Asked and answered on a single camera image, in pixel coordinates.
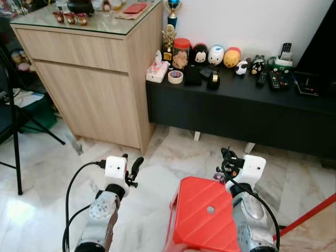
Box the red plastic stool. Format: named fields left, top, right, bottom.
left=163, top=176, right=243, bottom=252

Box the black tape dispenser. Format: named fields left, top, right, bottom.
left=206, top=70, right=221, bottom=90

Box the light wood cabinet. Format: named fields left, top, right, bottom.
left=10, top=0, right=164, bottom=154

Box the black remote control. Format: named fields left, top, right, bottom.
left=279, top=72, right=291, bottom=89
left=256, top=71, right=267, bottom=88
left=268, top=70, right=281, bottom=93

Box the black rectangular case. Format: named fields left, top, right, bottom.
left=184, top=65, right=203, bottom=87

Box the small black box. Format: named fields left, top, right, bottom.
left=199, top=66, right=214, bottom=78

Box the small panda figure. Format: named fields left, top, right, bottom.
left=235, top=60, right=248, bottom=77

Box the pink tissue box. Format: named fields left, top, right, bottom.
left=146, top=50, right=170, bottom=83

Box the white tape roll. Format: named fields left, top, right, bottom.
left=167, top=70, right=184, bottom=85

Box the green bag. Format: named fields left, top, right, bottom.
left=21, top=93, right=57, bottom=133

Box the yellow bear plush toy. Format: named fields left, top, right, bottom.
left=223, top=47, right=242, bottom=69

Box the white plush toy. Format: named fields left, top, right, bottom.
left=208, top=45, right=225, bottom=67

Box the black flat device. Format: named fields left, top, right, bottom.
left=291, top=71, right=321, bottom=97

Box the black tripod stand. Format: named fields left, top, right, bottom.
left=0, top=45, right=66, bottom=196

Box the red lid snack jar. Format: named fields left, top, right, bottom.
left=172, top=38, right=192, bottom=70

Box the gold trophy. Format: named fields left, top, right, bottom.
left=162, top=24, right=177, bottom=61

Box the black television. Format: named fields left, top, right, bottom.
left=295, top=0, right=336, bottom=79

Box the red packet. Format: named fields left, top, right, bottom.
left=123, top=2, right=149, bottom=15

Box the black bowl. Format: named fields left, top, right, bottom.
left=67, top=0, right=95, bottom=15

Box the blue globe trophy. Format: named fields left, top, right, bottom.
left=164, top=0, right=183, bottom=29

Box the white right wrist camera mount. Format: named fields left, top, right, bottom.
left=226, top=154, right=267, bottom=192

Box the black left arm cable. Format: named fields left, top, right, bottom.
left=62, top=160, right=107, bottom=252

